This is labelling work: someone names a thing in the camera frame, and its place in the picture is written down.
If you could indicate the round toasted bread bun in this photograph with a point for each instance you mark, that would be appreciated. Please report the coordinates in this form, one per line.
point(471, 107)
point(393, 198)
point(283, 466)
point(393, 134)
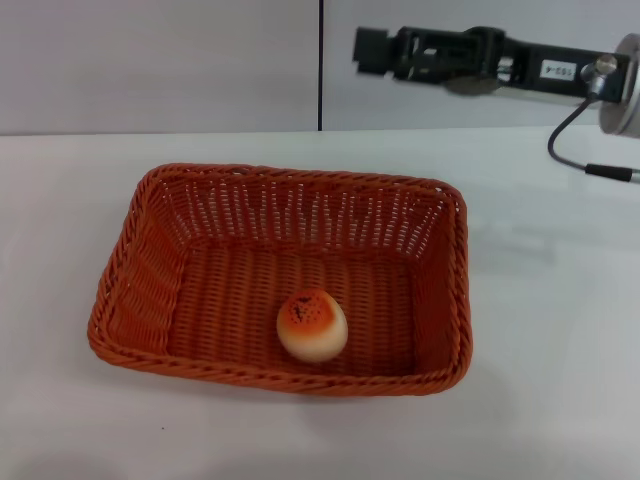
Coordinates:
point(312, 330)

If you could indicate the orange woven plastic basket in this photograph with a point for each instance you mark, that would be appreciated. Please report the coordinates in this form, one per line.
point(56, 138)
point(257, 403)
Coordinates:
point(240, 300)

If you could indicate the black wall panel joint strip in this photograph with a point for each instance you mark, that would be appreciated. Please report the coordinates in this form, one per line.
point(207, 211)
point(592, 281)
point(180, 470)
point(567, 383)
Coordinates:
point(320, 65)

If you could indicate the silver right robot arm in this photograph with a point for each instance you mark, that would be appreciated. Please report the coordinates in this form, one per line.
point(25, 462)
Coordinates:
point(627, 115)

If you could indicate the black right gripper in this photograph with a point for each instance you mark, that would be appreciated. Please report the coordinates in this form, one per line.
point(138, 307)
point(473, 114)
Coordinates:
point(530, 70)

